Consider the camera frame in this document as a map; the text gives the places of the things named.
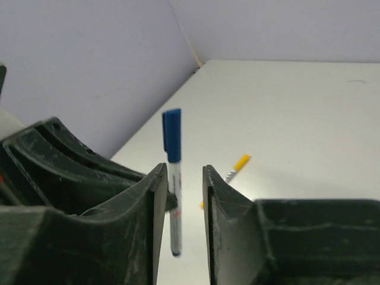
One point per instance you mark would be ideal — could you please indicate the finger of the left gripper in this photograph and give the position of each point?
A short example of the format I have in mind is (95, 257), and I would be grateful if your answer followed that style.
(45, 167)

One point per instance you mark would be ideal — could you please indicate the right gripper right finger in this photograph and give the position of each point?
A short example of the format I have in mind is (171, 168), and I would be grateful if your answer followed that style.
(288, 241)

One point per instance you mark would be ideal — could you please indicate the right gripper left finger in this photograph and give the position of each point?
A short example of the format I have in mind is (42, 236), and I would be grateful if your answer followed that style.
(115, 242)

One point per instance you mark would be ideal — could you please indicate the yellow pen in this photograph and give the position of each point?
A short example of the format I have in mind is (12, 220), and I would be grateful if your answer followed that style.
(227, 179)

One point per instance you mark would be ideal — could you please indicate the yellow pen cap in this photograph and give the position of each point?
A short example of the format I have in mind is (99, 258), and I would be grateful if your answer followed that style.
(241, 163)

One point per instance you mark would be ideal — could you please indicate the blue pen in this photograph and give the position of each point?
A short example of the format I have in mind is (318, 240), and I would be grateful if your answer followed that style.
(175, 188)

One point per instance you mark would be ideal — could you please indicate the blue pen cap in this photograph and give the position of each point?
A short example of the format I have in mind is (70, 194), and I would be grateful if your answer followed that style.
(171, 123)

